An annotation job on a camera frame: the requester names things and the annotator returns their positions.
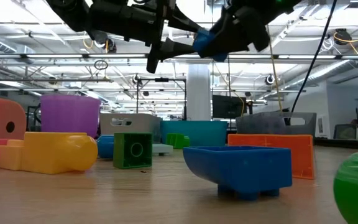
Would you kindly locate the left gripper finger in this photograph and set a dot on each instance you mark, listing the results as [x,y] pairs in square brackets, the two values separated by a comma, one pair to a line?
[182,21]
[176,49]

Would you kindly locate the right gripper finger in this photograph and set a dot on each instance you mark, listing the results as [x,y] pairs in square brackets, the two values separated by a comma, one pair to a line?
[228,48]
[228,21]

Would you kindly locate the green stepped toy block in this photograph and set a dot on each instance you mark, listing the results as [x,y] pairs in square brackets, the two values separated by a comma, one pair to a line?
[176,140]

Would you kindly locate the blue sloped toy block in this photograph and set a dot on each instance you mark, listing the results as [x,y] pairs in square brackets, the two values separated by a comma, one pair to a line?
[106,146]

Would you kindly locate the small green square brick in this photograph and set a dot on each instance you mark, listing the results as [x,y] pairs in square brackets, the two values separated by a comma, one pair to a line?
[120,155]

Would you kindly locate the orange sloped toy block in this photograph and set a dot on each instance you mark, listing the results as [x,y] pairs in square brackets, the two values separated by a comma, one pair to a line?
[300,155]

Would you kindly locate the yellow rounded toy block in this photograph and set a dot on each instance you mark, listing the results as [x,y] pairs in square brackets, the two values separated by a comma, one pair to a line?
[57,152]

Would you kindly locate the green chunky two-stud block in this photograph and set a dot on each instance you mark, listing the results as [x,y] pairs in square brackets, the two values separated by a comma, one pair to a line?
[356,186]

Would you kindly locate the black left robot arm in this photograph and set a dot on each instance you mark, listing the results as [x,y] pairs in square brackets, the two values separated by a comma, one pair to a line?
[67,12]

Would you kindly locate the white pillar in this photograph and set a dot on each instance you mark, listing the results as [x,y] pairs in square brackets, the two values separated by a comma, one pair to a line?
[199,93]

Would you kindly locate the black monitor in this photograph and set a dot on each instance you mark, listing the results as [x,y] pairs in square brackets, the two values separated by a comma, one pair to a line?
[228,107]

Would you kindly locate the light grey plastic bin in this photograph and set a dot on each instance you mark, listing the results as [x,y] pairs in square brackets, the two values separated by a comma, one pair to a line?
[148,124]

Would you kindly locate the brown-grey plastic bin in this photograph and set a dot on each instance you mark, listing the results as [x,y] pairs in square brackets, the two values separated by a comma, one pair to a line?
[259,124]

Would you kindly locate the teal plastic bin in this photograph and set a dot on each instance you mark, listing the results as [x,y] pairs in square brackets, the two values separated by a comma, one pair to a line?
[204,132]

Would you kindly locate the mint green small brick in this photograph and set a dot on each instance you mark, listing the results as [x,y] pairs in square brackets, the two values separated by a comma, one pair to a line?
[163,150]

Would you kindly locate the purple pumpkin-face bucket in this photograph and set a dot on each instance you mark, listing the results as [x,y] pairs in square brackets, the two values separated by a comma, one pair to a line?
[70,115]

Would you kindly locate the dark blue square brick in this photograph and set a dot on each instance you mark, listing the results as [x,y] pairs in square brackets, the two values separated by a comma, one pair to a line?
[244,174]

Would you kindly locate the grey office chair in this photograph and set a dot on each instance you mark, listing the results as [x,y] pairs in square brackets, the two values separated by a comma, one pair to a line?
[343,132]

